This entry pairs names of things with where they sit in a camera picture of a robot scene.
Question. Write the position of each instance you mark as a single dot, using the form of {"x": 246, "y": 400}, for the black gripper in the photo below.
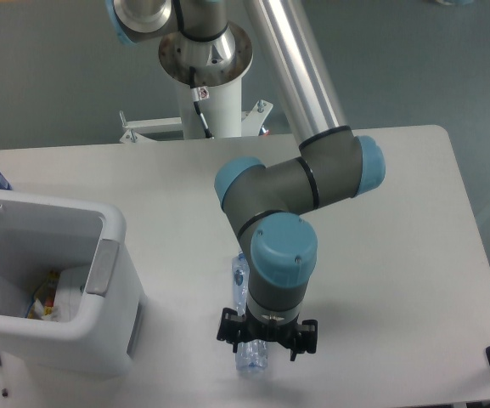
{"x": 235, "y": 329}

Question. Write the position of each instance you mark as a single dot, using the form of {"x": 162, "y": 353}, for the clear plastic water bottle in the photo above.
{"x": 251, "y": 357}

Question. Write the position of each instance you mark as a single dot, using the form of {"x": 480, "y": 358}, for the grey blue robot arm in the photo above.
{"x": 265, "y": 205}

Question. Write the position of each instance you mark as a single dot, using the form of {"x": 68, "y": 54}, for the white trash can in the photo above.
{"x": 39, "y": 234}

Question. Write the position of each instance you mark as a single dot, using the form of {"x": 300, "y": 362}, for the colourful snack packaging trash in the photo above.
{"x": 59, "y": 296}

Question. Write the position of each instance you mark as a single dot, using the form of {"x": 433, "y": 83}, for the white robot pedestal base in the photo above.
{"x": 207, "y": 78}

